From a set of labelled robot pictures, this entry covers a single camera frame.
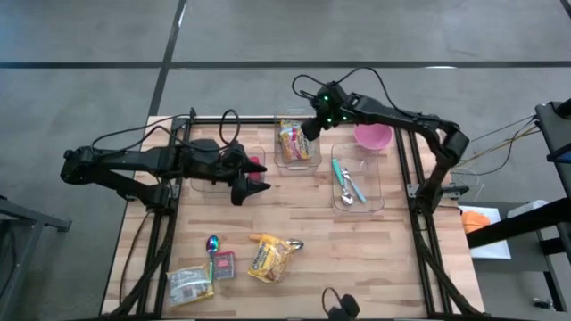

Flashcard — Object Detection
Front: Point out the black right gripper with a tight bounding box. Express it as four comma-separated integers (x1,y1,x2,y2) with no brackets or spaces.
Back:
301,82,358,142

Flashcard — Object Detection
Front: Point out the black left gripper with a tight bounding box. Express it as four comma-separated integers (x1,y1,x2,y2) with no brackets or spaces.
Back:
178,138,271,207

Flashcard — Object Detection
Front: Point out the beef flavour ramen packet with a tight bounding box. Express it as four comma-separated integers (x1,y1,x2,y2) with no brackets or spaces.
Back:
292,128,316,161

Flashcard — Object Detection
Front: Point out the teal handled metal spoon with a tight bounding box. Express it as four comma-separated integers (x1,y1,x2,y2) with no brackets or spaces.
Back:
331,158,354,207

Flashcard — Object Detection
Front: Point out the iridescent rainbow spoon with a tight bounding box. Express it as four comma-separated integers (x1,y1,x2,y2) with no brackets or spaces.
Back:
205,235,221,283

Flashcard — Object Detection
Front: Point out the orange handled metal spoon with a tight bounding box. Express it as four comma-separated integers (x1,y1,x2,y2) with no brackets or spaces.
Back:
248,233,305,251

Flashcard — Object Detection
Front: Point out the creamy chicken yellow ramen packet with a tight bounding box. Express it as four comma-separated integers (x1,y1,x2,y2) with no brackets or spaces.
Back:
247,234,298,284

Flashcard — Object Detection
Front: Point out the small red packet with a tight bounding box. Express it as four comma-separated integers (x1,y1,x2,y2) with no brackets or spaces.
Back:
212,251,237,281

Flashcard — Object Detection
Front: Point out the grey yellow ramen packet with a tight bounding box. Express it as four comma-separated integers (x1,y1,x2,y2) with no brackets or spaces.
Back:
165,265,215,309

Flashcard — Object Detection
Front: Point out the lime shrimp ramen packet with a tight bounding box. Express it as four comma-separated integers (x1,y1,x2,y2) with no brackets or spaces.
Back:
278,119,301,164

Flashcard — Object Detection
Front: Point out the clear plastic storage bin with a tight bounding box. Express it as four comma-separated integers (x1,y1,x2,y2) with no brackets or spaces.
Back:
330,142,385,214
272,106,323,177
190,145,267,196

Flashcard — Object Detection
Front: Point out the pink plastic bowl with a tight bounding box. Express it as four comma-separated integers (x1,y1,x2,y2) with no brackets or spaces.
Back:
352,123,394,152

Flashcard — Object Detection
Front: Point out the orange cloth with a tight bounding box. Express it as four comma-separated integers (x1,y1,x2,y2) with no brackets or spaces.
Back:
461,210,492,235

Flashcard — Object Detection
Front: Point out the white paper sheet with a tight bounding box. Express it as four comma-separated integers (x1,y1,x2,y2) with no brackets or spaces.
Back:
458,204,513,260

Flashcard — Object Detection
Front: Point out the white plastic container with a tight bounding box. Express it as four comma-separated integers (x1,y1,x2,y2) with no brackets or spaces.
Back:
507,199,549,219

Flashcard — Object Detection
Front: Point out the black side stand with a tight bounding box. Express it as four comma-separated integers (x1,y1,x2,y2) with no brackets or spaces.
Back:
466,98,571,313

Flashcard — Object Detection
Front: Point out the black aluminium table frame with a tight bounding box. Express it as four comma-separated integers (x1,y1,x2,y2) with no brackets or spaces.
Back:
106,106,487,320

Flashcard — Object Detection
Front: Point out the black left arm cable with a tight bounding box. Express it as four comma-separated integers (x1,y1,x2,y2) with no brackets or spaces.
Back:
91,109,242,155

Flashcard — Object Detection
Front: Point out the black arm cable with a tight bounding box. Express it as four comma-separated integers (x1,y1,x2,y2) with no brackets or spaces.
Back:
91,109,242,155
292,66,398,112

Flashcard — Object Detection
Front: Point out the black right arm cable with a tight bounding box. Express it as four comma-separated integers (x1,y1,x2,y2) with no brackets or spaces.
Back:
292,66,398,112

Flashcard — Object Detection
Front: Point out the black device with cable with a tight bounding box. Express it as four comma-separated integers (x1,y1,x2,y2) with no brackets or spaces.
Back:
321,287,361,320

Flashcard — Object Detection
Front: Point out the yellow and black cable bundle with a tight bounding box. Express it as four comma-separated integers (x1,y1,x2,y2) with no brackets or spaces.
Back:
445,114,543,177

